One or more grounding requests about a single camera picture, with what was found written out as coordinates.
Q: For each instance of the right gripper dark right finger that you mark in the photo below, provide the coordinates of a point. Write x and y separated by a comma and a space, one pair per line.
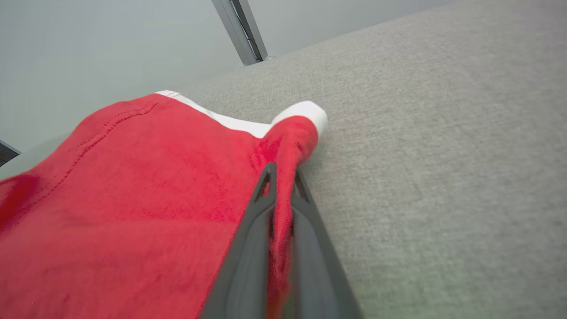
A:
314, 270

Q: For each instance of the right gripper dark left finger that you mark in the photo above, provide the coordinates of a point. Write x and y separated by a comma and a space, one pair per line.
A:
246, 266

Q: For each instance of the red garment with white trim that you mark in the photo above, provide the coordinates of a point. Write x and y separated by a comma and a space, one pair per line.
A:
133, 212

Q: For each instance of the grey fabric sofa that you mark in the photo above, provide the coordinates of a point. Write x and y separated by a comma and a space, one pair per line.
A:
443, 155

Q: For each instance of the grey metal partition post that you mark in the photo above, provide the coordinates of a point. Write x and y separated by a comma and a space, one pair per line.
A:
241, 31

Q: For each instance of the dark grey wall skirting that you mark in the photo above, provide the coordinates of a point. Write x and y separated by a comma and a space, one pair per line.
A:
6, 153

